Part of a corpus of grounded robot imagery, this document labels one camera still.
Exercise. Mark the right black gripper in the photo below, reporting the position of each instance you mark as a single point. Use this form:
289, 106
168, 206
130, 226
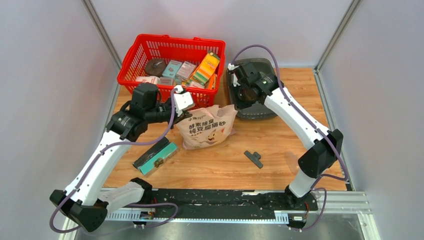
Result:
239, 104

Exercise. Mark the black bag clip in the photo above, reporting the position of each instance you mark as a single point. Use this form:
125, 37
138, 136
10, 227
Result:
255, 158

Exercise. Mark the dark grey litter box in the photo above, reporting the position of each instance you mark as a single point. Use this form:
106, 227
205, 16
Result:
256, 111

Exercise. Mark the pink cat litter bag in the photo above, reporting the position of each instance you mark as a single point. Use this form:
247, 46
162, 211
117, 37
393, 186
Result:
207, 126

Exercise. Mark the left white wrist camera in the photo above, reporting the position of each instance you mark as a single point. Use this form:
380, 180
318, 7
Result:
183, 100

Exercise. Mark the red plastic shopping basket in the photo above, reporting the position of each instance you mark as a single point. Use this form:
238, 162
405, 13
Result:
151, 53

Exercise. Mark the teal and black box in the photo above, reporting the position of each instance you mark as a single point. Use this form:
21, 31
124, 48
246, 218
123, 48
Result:
155, 157

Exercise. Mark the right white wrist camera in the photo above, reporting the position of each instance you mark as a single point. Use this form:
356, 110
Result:
233, 78

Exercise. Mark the teal small box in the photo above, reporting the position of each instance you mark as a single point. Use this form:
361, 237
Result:
172, 68

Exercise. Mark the yellow orange carton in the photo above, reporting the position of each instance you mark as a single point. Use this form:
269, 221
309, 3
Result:
205, 69

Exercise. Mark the grey pink small box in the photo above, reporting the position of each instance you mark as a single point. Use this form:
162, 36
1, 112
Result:
185, 71

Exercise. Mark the brown round object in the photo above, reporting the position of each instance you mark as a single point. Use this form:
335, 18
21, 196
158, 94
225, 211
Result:
155, 67

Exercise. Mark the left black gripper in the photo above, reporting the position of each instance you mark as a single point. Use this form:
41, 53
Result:
175, 119

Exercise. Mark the white pink packet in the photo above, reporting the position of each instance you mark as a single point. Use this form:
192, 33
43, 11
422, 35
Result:
148, 79

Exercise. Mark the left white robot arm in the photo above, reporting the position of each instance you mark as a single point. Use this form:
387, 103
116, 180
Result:
83, 201

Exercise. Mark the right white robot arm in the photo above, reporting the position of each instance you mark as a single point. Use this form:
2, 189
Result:
321, 144

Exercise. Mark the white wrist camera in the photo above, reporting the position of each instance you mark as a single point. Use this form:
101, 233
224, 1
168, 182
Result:
233, 78
183, 100

